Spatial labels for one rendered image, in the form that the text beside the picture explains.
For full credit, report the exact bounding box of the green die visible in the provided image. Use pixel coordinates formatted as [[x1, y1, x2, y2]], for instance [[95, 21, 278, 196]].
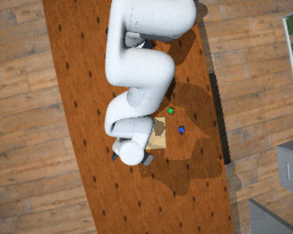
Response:
[[167, 108, 174, 114]]

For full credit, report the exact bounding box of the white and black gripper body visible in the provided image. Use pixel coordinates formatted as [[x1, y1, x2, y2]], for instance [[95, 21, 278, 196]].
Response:
[[112, 138, 119, 155]]

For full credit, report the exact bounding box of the beige flat mat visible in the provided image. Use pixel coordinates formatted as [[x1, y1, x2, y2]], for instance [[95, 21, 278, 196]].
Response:
[[146, 117, 166, 150]]

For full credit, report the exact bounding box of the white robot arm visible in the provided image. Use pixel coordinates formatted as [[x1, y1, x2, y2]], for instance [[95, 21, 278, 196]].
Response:
[[105, 0, 197, 166]]

